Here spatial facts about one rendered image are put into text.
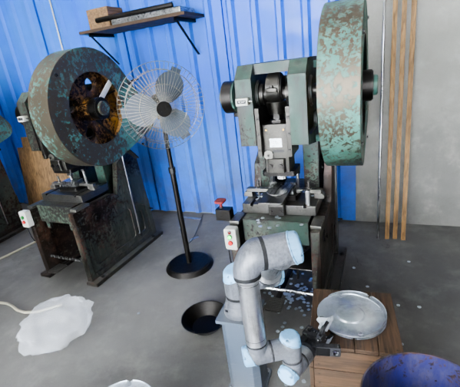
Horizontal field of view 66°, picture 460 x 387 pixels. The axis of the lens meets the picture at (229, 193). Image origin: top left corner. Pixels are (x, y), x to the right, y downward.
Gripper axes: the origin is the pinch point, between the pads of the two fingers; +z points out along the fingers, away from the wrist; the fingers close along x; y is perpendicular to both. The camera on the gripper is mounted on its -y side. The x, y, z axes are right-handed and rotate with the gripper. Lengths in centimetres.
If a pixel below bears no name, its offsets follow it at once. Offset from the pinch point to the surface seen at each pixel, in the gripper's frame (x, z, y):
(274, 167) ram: -54, 45, 57
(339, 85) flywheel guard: -99, 28, 10
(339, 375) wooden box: 20.9, -3.9, -4.9
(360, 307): 0.2, 18.9, -4.6
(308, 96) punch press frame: -93, 53, 39
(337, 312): 0.0, 9.4, 2.3
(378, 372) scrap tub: -1.3, -14.9, -24.5
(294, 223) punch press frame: -25, 39, 41
